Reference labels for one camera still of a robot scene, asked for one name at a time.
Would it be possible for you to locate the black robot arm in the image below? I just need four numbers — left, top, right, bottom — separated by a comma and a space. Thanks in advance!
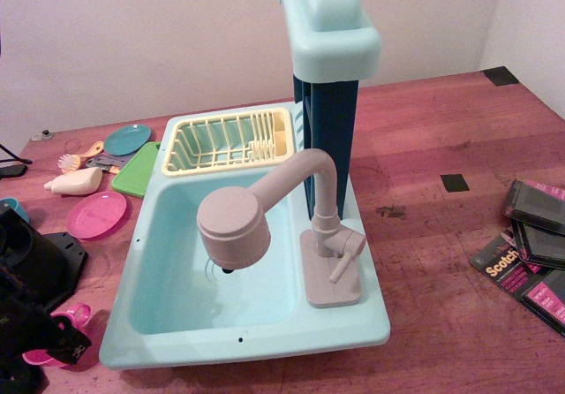
1, 203, 92, 393

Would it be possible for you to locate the light blue toy sink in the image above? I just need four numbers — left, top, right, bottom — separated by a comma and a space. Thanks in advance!
100, 151, 390, 369

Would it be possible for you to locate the pink toy cup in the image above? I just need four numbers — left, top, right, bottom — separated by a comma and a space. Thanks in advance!
22, 303, 92, 367

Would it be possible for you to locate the blue toy cup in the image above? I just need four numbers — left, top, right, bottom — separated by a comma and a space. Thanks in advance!
0, 197, 30, 223

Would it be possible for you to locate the beige toy faucet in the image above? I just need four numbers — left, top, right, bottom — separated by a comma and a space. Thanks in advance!
196, 148, 366, 308

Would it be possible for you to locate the yellow dish drying rack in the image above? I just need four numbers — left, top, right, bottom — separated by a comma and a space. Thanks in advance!
162, 108, 295, 177

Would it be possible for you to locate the green cutting board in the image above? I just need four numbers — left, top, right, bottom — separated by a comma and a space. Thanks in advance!
111, 141, 161, 198

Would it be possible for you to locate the teal toy plate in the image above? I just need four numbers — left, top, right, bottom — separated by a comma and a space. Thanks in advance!
103, 124, 152, 156

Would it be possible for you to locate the black tape patch centre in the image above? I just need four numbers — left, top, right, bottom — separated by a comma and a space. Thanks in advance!
441, 174, 470, 193

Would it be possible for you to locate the grey toy spatula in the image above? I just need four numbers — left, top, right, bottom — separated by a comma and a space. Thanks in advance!
86, 153, 132, 174

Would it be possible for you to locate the pink toy plate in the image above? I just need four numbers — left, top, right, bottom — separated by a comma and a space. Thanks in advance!
66, 191, 127, 239

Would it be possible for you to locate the cream toy soap bottle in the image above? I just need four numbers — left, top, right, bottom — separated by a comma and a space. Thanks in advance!
44, 167, 103, 195

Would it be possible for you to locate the orange toy dish brush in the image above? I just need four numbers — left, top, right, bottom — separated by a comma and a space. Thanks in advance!
57, 141, 103, 174

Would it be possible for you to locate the Scotch tape package front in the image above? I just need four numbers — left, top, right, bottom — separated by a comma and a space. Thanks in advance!
470, 227, 550, 301

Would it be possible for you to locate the metal table bolt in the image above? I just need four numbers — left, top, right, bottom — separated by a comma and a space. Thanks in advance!
31, 129, 55, 142

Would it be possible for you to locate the black tape patch corner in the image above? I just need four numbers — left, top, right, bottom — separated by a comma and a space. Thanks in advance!
481, 66, 520, 87

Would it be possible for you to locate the black package upper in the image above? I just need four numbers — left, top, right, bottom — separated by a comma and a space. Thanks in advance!
502, 180, 564, 235

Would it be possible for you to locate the black package middle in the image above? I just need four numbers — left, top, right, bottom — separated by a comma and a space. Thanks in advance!
510, 219, 564, 270

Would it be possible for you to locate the black tripod leg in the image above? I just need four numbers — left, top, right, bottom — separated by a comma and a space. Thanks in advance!
0, 144, 33, 179

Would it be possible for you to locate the black pink package lower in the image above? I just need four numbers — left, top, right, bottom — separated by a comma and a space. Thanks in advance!
523, 269, 564, 337

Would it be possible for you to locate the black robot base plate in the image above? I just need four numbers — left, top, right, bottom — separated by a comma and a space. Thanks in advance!
40, 232, 88, 312

